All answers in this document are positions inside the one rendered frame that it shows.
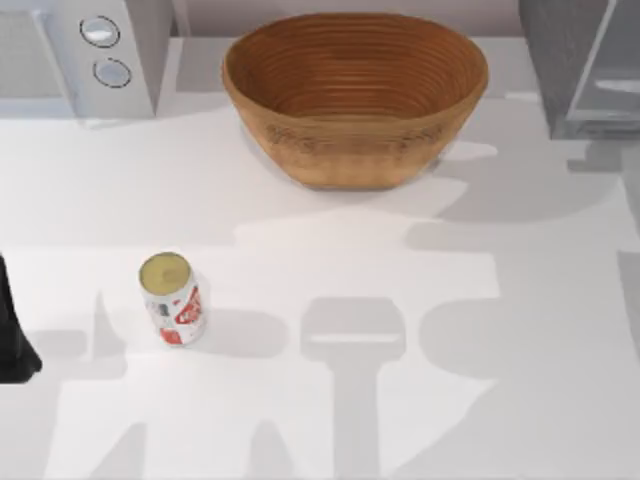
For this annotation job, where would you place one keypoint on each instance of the brown wooden basket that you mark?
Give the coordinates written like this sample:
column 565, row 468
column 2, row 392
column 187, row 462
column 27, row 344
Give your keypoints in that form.
column 350, row 130

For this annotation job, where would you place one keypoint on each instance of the red and white can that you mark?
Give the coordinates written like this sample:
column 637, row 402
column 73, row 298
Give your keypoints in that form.
column 175, row 305

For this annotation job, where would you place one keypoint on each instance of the round microwave knob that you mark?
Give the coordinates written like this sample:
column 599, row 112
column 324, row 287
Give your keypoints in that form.
column 99, row 31
column 112, row 72

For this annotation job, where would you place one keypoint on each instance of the pale microwave oven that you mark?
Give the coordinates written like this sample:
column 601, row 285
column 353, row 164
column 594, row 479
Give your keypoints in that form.
column 75, row 60

